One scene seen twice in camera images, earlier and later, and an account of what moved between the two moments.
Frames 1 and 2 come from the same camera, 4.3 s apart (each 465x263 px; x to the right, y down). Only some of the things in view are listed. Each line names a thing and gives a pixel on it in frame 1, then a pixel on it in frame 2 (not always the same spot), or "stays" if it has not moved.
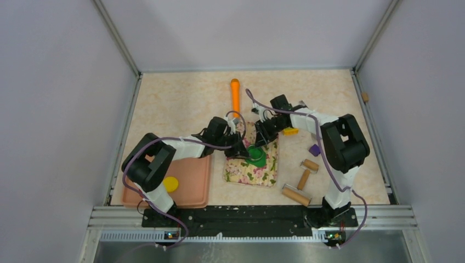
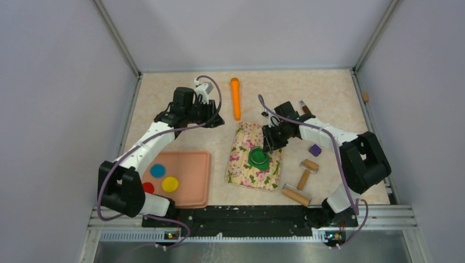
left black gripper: [240, 151] to [210, 109]
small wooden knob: [365, 96] stays
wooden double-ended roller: [296, 195] stays
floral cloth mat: [238, 171] stays
